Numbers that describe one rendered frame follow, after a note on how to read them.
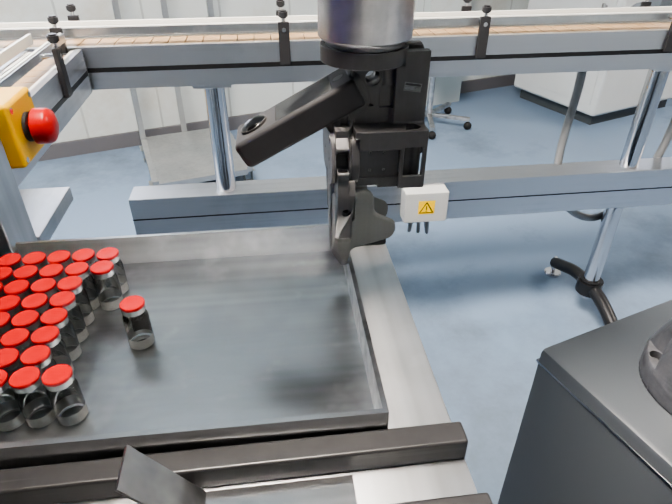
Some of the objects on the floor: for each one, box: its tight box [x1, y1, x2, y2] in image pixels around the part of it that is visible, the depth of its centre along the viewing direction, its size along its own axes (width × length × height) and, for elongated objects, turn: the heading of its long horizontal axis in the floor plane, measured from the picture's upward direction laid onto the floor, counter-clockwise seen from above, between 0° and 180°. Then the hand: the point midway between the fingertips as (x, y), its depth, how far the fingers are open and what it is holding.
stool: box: [425, 77, 472, 139], centre depth 321 cm, size 48×50×53 cm
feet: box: [544, 256, 618, 325], centre depth 185 cm, size 8×50×14 cm, turn 7°
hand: (335, 251), depth 54 cm, fingers closed, pressing on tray
